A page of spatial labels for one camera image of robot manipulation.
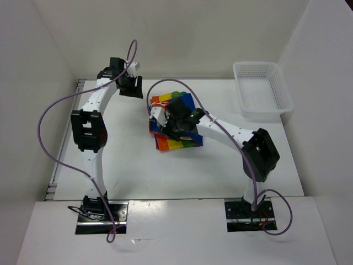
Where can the rainbow striped shorts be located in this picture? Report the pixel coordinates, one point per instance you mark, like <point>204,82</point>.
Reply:
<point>164,142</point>

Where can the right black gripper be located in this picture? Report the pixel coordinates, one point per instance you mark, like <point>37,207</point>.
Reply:
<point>167,131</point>

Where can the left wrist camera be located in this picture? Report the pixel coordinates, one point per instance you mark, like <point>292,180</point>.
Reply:
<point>132,69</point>

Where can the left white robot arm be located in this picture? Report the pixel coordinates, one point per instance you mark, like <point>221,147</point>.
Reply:
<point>90,133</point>

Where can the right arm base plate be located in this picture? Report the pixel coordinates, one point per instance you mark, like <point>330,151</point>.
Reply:
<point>240,218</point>

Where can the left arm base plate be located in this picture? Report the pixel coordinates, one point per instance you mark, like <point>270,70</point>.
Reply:
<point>90,223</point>

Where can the white plastic basket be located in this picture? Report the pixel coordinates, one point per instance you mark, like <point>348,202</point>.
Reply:
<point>261,89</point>

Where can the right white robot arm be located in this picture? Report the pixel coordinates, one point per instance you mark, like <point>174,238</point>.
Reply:
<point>257,149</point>

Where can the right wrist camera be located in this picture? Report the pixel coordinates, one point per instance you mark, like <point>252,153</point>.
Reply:
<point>160,115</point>

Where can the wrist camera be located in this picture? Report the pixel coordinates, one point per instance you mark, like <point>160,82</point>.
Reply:
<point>160,115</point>
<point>132,69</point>

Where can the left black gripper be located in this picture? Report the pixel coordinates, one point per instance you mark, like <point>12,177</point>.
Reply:
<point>133,93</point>

